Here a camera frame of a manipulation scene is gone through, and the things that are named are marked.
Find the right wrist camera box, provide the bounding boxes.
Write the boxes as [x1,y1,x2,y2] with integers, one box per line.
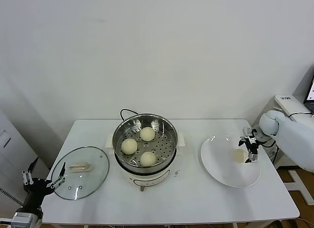
[242,126,257,137]

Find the round white plate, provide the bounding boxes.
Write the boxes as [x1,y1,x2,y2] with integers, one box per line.
[200,134,262,189]

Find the steel steamer basket white handles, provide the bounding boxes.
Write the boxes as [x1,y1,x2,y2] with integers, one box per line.
[105,114,186,169]

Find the white electric cooker base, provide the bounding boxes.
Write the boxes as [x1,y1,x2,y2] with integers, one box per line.
[107,146,184,192]

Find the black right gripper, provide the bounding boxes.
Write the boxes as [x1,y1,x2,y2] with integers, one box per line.
[238,133,262,164]

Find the white steamed baozi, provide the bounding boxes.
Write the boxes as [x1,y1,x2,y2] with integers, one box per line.
[139,151,157,168]
[232,149,248,164]
[121,138,138,155]
[139,126,156,142]

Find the black hanging hub cable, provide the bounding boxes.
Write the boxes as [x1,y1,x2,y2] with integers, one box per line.
[271,146,280,166]

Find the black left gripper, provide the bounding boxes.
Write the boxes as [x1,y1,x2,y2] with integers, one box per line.
[21,162,67,197]

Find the black cable laptop to hub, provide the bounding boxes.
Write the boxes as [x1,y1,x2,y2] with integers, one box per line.
[287,112,312,118]

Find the black cooker power cord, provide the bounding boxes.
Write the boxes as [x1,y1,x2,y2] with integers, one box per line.
[119,109,140,122]

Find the white cabinet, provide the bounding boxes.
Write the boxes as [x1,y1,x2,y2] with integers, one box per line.
[0,110,40,192]

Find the round glass pot lid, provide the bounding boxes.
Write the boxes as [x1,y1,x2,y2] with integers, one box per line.
[52,146,110,201]

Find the laptop screen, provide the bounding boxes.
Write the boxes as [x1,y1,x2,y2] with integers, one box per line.
[303,75,314,114]

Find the white floor stand frame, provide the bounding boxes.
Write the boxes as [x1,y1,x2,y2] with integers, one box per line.
[282,169,314,206]

